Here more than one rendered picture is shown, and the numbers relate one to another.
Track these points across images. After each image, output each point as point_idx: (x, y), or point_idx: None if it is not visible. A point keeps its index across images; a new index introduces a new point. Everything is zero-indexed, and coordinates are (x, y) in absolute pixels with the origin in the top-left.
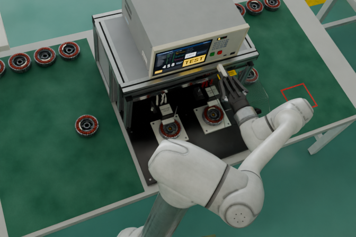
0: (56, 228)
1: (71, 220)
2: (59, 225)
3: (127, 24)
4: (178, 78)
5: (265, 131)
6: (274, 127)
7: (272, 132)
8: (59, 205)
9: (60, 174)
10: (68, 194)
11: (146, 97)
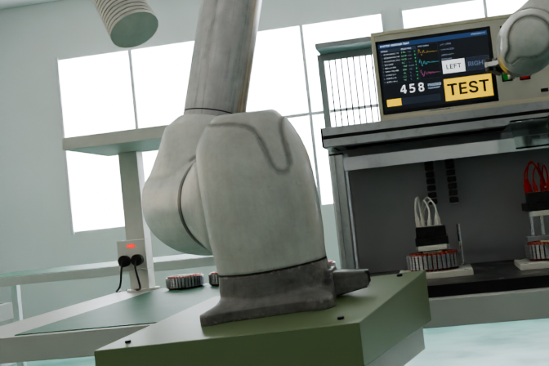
0: (102, 329)
1: (137, 325)
2: (111, 328)
3: None
4: (435, 118)
5: (527, 1)
6: None
7: None
8: (137, 319)
9: (175, 310)
10: (166, 315)
11: (373, 161)
